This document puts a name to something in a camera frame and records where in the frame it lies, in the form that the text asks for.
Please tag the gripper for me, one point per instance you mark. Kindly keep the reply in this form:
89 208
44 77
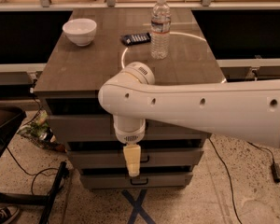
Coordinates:
130 137

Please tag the grey top drawer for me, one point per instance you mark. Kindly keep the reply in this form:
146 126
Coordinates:
88 128

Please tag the grey drawer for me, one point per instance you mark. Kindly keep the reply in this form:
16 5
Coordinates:
145 180
88 128
149 158

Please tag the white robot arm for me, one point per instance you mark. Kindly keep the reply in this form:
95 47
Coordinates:
245 110

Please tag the grey bottom drawer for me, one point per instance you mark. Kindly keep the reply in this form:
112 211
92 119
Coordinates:
145 180

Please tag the grey middle drawer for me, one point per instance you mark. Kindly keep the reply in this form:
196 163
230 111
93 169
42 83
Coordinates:
149 158

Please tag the grey three-drawer cabinet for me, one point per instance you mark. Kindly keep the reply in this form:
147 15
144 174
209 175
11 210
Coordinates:
73 74

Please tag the green plastic bag clutter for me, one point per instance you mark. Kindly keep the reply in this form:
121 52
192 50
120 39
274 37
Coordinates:
38 131

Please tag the white ceramic bowl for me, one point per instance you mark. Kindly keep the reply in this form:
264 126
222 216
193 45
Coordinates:
80 31

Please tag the clear plastic water bottle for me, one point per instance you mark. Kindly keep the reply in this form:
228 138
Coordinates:
160 29

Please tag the black and white sneaker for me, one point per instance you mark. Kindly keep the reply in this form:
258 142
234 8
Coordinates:
8 214

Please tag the black table leg frame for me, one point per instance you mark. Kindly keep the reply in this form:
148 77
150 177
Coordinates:
46 201

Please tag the black power adapter with cable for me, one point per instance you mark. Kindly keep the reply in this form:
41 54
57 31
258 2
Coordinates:
275 168

